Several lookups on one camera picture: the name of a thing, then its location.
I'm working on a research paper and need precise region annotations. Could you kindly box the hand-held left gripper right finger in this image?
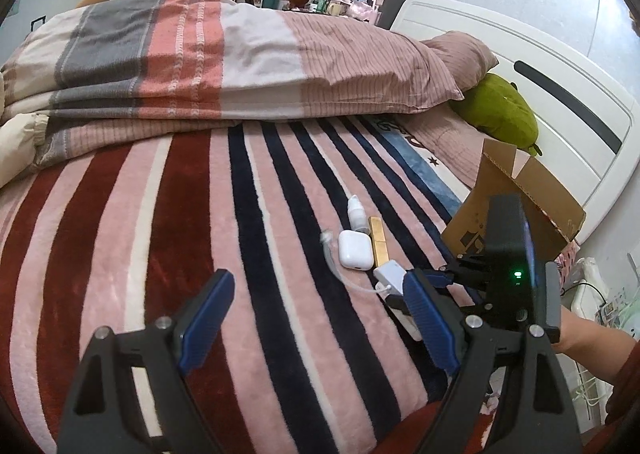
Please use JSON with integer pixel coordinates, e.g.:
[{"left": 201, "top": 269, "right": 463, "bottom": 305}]
[{"left": 402, "top": 269, "right": 583, "bottom": 454}]

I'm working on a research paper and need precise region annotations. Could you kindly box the gold lipstick tube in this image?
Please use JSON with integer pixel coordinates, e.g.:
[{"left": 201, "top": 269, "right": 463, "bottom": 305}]
[{"left": 368, "top": 216, "right": 389, "bottom": 266}]

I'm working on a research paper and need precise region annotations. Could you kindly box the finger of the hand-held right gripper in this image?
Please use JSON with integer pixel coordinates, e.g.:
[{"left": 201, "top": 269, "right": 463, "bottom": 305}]
[{"left": 425, "top": 254, "right": 491, "bottom": 307}]

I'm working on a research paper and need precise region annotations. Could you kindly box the blue printed cloth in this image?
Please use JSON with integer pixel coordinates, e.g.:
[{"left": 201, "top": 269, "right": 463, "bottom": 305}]
[{"left": 345, "top": 115, "right": 473, "bottom": 207}]

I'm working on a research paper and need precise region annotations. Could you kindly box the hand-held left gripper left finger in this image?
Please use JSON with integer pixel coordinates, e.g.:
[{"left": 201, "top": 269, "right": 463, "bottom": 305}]
[{"left": 57, "top": 269, "right": 236, "bottom": 454}]

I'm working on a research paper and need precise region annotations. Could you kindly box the green plush toy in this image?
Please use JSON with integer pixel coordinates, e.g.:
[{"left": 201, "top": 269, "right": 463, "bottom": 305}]
[{"left": 448, "top": 73, "right": 543, "bottom": 156}]

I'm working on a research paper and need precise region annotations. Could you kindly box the white cable adapter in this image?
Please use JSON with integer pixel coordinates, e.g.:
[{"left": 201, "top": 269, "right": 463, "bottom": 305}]
[{"left": 372, "top": 259, "right": 408, "bottom": 297}]

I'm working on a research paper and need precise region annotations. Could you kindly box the pink striped pillow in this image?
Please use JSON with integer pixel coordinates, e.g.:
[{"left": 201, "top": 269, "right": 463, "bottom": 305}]
[{"left": 420, "top": 31, "right": 500, "bottom": 94}]

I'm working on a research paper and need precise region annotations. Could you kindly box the white charger with cable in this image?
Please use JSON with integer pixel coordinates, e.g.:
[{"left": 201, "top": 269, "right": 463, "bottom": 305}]
[{"left": 320, "top": 231, "right": 383, "bottom": 296}]

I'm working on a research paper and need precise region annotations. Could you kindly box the striped fleece blanket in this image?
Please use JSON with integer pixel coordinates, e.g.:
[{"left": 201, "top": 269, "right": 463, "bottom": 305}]
[{"left": 0, "top": 116, "right": 481, "bottom": 454}]

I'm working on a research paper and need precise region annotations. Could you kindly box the white bed headboard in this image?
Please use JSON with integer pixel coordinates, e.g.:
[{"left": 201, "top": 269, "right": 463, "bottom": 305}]
[{"left": 389, "top": 0, "right": 640, "bottom": 247}]

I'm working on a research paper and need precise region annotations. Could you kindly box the white dropper bottle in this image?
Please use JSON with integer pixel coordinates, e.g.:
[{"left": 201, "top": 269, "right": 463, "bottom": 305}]
[{"left": 346, "top": 195, "right": 368, "bottom": 231}]

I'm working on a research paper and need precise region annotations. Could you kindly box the cream pillow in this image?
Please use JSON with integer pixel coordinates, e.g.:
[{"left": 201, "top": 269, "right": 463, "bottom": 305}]
[{"left": 0, "top": 113, "right": 51, "bottom": 189}]

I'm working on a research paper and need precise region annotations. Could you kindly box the brown cardboard box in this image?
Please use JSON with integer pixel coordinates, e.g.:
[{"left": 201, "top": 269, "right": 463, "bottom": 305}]
[{"left": 441, "top": 138, "right": 587, "bottom": 260}]

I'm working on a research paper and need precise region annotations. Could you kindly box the striped patchwork duvet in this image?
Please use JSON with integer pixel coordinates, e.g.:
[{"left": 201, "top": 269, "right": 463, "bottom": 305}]
[{"left": 0, "top": 0, "right": 466, "bottom": 170}]

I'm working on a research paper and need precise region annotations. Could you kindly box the person's right forearm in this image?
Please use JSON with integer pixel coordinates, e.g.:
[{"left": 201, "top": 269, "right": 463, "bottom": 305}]
[{"left": 552, "top": 306, "right": 640, "bottom": 440}]

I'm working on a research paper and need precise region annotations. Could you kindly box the white earbuds case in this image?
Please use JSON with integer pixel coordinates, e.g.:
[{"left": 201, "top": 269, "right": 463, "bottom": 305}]
[{"left": 338, "top": 230, "right": 375, "bottom": 270}]

